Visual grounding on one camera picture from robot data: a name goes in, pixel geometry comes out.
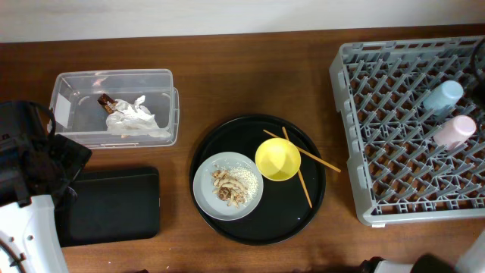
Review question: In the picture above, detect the light blue cup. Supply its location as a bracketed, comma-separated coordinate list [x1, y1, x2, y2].
[423, 80, 464, 115]

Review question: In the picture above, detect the pink cup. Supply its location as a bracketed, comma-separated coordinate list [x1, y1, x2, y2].
[433, 115, 477, 150]

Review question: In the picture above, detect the wooden chopstick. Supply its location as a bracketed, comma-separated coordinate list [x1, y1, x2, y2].
[263, 130, 341, 173]
[282, 127, 313, 209]

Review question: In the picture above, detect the yellow bowl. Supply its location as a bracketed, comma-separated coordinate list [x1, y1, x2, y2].
[255, 138, 302, 181]

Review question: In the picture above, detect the food scraps and rice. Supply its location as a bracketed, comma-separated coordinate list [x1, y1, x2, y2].
[211, 167, 262, 209]

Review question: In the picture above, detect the grey plate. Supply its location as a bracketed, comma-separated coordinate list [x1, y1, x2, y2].
[192, 152, 264, 221]

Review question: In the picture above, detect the white napkin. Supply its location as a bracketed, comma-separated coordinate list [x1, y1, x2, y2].
[105, 96, 171, 139]

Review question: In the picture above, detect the gold snack wrapper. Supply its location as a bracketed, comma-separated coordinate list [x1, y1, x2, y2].
[97, 93, 117, 114]

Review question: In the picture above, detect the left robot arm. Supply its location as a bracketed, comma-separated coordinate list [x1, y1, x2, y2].
[1, 101, 92, 272]

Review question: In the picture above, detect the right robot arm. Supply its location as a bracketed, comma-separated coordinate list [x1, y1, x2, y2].
[358, 80, 484, 273]

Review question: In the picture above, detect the grey dishwasher rack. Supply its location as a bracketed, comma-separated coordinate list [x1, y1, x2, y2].
[330, 36, 484, 226]

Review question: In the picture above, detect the round black serving tray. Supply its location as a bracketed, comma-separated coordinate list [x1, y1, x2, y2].
[189, 115, 326, 245]

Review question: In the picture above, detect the black rectangular tray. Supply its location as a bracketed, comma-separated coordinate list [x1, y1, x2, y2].
[55, 167, 160, 247]

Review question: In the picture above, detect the clear plastic bin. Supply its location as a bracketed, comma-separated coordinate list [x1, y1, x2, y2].
[49, 69, 180, 149]

